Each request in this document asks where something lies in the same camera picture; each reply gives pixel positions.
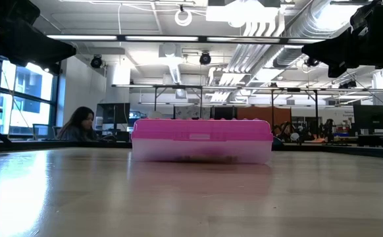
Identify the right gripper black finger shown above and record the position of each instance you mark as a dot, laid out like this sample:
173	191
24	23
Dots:
336	49

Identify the large window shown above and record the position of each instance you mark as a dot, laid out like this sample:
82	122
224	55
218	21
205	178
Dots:
27	95

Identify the black hanging spotlight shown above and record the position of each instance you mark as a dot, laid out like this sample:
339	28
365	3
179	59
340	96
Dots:
205	58
347	84
96	61

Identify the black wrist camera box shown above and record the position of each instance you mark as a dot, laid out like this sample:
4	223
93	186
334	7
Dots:
372	16
10	11

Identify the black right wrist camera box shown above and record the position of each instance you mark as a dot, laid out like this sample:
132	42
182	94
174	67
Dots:
372	16

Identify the long overhead light bar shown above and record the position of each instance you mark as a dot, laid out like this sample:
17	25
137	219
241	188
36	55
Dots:
162	38

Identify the orange partition panel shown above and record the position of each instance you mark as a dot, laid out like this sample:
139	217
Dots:
260	112

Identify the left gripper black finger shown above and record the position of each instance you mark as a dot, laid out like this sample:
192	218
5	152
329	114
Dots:
46	51

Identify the white ceiling duct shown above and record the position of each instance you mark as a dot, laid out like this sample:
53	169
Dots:
175	66

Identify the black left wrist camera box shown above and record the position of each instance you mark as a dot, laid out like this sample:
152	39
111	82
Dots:
10	11

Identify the person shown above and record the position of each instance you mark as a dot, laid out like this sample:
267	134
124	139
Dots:
79	126
285	131

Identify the black metal gantry frame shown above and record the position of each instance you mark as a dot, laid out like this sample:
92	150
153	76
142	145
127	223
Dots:
178	87
293	89

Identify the clear supply box pink lid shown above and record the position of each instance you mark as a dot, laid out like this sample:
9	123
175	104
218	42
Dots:
201	145

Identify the black computer monitor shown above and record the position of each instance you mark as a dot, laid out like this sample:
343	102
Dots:
372	116
112	113

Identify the black cabinet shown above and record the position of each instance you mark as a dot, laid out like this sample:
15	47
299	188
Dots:
223	112

